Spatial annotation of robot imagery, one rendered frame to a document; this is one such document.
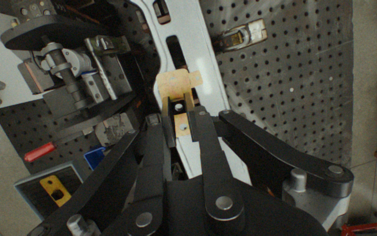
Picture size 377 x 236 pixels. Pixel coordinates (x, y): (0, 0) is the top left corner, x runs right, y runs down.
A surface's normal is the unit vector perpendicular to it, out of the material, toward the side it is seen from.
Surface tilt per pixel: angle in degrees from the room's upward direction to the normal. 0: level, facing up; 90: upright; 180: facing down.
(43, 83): 0
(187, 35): 0
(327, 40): 0
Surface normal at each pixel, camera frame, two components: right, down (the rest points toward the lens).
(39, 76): 0.09, 0.30
